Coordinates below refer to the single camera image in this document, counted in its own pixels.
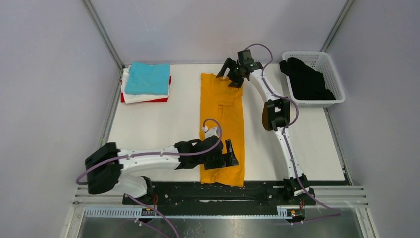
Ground yellow t-shirt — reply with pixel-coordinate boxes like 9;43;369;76
200;73;245;187

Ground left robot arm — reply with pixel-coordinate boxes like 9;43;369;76
85;135;239;204

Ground folded white t-shirt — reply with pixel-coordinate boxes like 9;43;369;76
120;66;172;104

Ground white cable duct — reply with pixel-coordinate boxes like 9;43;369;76
84;206;293;219

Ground black t-shirt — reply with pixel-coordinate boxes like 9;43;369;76
279;57;335;101

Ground folded turquoise t-shirt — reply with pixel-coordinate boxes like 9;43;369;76
125;62;170;95

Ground white plastic basket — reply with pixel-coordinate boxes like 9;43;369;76
282;51;345;108

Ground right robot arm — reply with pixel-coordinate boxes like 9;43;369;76
217;49;310;204

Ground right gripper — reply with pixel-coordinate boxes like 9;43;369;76
216;57;245;88

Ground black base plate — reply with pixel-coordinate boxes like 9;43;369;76
139;181;316;215

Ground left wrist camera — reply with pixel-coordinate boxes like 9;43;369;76
202;126;219;139

